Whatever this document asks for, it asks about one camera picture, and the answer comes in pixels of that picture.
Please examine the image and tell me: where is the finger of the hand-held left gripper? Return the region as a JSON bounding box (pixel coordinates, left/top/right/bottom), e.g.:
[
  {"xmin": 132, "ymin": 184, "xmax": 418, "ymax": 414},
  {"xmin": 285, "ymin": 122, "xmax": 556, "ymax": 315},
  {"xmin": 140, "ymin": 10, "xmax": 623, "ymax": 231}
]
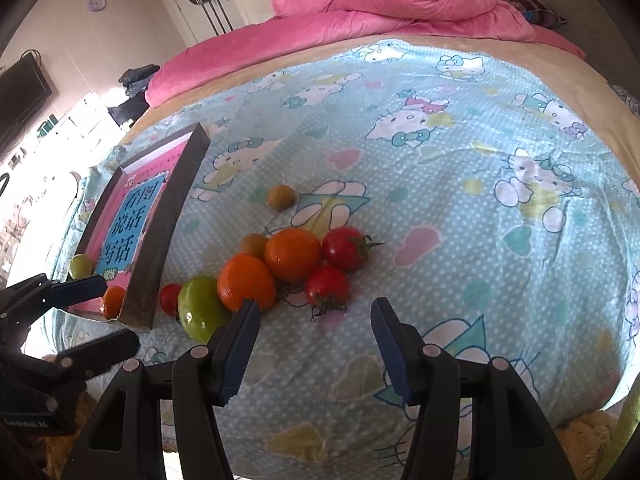
[
  {"xmin": 56, "ymin": 330, "xmax": 140, "ymax": 380},
  {"xmin": 0, "ymin": 272, "xmax": 107, "ymax": 333}
]

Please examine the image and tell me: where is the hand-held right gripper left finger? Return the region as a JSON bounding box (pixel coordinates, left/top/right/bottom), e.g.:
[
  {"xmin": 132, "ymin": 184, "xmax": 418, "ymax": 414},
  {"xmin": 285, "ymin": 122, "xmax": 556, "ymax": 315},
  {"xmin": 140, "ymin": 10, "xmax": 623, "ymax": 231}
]
[{"xmin": 60, "ymin": 299, "xmax": 262, "ymax": 480}]

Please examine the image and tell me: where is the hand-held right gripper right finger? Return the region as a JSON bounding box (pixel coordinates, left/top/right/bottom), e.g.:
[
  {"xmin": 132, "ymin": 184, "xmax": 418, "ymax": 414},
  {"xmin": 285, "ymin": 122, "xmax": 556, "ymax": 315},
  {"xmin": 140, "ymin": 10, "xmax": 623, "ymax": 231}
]
[{"xmin": 370, "ymin": 296, "xmax": 568, "ymax": 480}]

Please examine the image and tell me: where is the small green fruit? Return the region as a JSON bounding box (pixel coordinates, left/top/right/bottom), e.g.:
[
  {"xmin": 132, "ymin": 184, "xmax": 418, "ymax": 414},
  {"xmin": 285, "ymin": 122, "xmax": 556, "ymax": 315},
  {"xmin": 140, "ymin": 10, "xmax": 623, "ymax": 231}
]
[{"xmin": 68, "ymin": 254, "xmax": 94, "ymax": 281}]

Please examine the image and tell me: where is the orange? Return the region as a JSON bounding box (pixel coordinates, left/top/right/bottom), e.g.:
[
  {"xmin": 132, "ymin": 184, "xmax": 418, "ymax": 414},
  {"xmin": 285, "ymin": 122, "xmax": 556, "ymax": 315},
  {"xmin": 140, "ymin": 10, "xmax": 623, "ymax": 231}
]
[
  {"xmin": 100, "ymin": 285, "xmax": 127, "ymax": 320},
  {"xmin": 217, "ymin": 253, "xmax": 277, "ymax": 313},
  {"xmin": 264, "ymin": 228, "xmax": 322, "ymax": 283}
]

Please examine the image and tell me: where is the large green fruit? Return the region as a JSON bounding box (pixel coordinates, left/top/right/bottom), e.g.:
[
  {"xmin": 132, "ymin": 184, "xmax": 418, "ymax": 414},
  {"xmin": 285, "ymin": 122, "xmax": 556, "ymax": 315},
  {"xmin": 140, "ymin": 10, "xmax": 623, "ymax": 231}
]
[{"xmin": 177, "ymin": 275, "xmax": 233, "ymax": 345}]

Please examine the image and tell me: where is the small red tomato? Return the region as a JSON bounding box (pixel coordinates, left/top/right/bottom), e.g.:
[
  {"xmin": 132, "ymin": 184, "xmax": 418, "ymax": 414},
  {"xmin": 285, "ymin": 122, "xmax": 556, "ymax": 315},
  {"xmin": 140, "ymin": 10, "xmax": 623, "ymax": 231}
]
[{"xmin": 159, "ymin": 283, "xmax": 183, "ymax": 318}]

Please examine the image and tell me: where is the red tomato with stem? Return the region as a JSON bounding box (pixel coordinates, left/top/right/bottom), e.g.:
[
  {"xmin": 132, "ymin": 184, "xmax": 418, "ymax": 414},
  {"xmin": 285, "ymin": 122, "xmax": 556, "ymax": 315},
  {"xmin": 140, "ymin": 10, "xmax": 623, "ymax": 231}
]
[
  {"xmin": 321, "ymin": 226, "xmax": 386, "ymax": 273},
  {"xmin": 304, "ymin": 266, "xmax": 351, "ymax": 322}
]

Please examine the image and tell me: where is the brown kiwi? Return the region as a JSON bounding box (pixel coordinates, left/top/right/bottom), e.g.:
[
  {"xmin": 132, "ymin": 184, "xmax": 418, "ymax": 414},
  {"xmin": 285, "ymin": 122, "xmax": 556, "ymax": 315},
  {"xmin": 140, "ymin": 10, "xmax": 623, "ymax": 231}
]
[
  {"xmin": 267, "ymin": 184, "xmax": 296, "ymax": 212},
  {"xmin": 240, "ymin": 233, "xmax": 269, "ymax": 261}
]

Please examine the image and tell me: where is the grey shallow cardboard box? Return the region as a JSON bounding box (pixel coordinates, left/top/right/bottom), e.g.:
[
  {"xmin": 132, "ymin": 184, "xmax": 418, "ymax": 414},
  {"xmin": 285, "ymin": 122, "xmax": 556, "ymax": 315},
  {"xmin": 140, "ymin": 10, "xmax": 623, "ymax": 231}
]
[{"xmin": 67, "ymin": 121, "xmax": 211, "ymax": 332}]

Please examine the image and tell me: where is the pink and blue book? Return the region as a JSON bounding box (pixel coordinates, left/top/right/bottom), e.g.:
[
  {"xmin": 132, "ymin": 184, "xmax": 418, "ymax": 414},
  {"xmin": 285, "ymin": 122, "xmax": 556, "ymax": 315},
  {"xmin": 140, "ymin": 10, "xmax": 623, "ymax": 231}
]
[{"xmin": 75, "ymin": 135, "xmax": 196, "ymax": 311}]

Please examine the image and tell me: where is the blue printed cat blanket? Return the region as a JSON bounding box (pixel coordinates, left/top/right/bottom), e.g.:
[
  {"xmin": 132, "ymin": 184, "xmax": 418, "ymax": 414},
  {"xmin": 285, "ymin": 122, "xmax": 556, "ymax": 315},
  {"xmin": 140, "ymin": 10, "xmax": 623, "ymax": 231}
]
[{"xmin": 45, "ymin": 40, "xmax": 640, "ymax": 480}]

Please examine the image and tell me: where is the white cabinet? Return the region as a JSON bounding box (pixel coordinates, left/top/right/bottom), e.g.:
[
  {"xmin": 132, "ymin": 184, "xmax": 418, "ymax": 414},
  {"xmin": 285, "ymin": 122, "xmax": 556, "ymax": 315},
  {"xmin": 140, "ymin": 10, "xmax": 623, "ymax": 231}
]
[{"xmin": 35, "ymin": 92, "xmax": 126, "ymax": 171}]

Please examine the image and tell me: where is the black television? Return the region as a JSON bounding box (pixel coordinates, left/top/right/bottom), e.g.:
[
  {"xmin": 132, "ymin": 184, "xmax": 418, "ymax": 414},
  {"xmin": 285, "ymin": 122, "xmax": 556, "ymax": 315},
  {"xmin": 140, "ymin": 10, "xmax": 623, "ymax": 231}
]
[{"xmin": 0, "ymin": 52, "xmax": 53, "ymax": 153}]

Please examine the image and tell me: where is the pile of dark clothes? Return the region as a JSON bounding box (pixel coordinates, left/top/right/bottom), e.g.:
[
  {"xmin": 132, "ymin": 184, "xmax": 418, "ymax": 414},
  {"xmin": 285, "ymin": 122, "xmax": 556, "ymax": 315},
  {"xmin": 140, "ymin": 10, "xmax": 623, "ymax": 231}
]
[{"xmin": 107, "ymin": 64, "xmax": 161, "ymax": 126}]

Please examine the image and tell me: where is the tan fluffy rug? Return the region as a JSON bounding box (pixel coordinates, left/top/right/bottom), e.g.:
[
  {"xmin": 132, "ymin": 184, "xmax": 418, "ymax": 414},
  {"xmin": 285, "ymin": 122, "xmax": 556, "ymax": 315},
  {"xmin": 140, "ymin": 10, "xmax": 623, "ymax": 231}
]
[{"xmin": 550, "ymin": 410, "xmax": 626, "ymax": 480}]

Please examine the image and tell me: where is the yellow green cloth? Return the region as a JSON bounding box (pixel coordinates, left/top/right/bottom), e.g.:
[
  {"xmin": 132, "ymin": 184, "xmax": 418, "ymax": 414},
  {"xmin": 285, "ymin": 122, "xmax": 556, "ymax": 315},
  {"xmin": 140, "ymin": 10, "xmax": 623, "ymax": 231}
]
[{"xmin": 602, "ymin": 380, "xmax": 640, "ymax": 480}]

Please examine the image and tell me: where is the beige bed sheet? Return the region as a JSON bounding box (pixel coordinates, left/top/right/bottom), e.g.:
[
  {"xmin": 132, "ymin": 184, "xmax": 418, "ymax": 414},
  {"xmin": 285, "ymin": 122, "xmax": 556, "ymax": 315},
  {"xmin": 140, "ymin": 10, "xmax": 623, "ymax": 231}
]
[{"xmin": 120, "ymin": 30, "xmax": 640, "ymax": 191}]

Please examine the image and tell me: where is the pink quilt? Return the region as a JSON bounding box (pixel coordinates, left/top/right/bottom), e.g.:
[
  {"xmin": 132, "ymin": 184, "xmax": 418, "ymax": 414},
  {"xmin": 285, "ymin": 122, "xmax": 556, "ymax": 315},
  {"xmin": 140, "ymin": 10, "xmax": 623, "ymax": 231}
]
[{"xmin": 145, "ymin": 0, "xmax": 586, "ymax": 108}]

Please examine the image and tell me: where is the grey patterned cloth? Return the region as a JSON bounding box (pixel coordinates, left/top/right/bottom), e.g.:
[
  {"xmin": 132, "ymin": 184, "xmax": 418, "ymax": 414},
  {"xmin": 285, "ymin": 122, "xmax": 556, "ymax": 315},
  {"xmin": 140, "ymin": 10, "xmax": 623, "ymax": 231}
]
[{"xmin": 610, "ymin": 82, "xmax": 640, "ymax": 116}]

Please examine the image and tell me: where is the dark patterned pillow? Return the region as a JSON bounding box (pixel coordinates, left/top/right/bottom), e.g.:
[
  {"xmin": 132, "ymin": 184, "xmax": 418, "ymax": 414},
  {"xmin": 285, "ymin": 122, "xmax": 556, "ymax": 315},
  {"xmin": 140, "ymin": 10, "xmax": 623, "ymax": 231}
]
[{"xmin": 497, "ymin": 0, "xmax": 568, "ymax": 28}]

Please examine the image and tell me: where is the grey headboard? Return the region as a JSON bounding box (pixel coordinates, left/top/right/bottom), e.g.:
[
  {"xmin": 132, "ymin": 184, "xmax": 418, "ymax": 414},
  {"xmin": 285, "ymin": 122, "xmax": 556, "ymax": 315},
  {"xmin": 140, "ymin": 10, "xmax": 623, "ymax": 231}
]
[{"xmin": 490, "ymin": 0, "xmax": 640, "ymax": 106}]

